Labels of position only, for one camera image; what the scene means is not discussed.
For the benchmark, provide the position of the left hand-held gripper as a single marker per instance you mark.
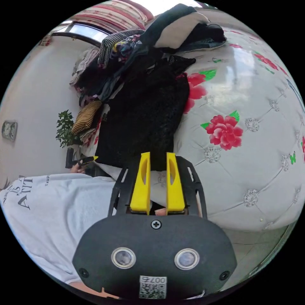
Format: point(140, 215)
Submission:
point(79, 164)

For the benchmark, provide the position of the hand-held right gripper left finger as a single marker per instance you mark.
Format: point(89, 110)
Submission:
point(141, 185)

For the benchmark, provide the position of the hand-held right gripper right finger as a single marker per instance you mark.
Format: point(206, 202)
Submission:
point(175, 185)

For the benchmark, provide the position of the black long skirt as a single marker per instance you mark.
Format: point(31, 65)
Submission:
point(143, 114)

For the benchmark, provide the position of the person's right forearm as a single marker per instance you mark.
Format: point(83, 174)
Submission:
point(90, 290)

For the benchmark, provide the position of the person's left hand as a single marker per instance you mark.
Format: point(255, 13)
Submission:
point(76, 170)

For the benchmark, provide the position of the person's right hand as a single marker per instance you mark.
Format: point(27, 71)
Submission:
point(160, 211)

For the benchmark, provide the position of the green potted plant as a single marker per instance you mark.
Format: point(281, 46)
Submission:
point(64, 127)

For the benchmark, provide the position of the gold striped pillow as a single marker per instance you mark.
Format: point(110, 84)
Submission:
point(85, 116)

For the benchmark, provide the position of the person's body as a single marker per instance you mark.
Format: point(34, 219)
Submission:
point(47, 226)

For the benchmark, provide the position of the bed with floral sheet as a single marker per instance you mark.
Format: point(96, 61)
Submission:
point(238, 95)

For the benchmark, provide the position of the pile of clothes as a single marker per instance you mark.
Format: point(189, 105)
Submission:
point(124, 47)

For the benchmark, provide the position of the red and white curtain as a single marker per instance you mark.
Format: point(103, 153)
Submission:
point(114, 13)

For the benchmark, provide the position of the wall clock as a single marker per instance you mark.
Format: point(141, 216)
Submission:
point(9, 130)

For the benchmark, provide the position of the window with dark frame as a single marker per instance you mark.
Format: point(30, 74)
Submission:
point(81, 32)

